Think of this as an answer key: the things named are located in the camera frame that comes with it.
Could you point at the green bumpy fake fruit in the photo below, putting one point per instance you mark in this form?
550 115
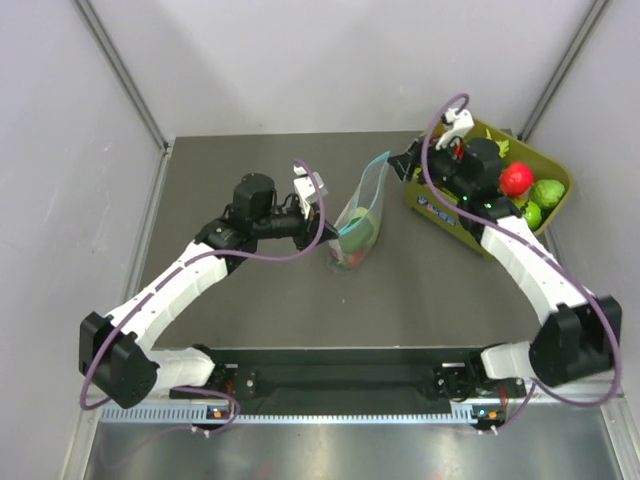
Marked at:
547 193

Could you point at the fake celery stalk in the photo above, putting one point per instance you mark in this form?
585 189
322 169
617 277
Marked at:
503 145

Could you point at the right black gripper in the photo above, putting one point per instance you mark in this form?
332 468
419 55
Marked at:
404 164

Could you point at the red fake apple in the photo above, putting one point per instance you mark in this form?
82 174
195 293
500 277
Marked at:
516 179

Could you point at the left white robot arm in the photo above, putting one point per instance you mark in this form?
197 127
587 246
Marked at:
117 351

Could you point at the grey slotted cable duct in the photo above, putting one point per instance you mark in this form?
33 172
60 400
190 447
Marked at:
218 413

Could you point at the green fake watermelon ball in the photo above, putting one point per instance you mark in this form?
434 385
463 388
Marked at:
531 212

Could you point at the green fake bell pepper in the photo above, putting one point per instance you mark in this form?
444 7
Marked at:
361 231

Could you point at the red fake chili pepper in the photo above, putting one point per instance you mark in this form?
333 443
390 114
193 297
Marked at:
351 260

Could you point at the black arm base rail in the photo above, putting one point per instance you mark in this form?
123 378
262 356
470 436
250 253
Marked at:
352 381

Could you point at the clear zip top bag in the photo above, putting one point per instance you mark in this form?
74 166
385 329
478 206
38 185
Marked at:
369 194

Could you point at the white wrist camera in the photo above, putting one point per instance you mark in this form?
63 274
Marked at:
305 190
457 124

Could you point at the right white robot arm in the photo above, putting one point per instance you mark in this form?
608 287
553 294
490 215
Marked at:
579 332

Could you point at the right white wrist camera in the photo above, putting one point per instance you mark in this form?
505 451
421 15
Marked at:
457 124

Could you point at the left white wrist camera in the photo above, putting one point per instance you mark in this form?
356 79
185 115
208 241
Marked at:
305 190

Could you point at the olive green plastic bin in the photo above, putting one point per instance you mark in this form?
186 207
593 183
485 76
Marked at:
482 167

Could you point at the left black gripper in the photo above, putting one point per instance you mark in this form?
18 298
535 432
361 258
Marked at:
308 229

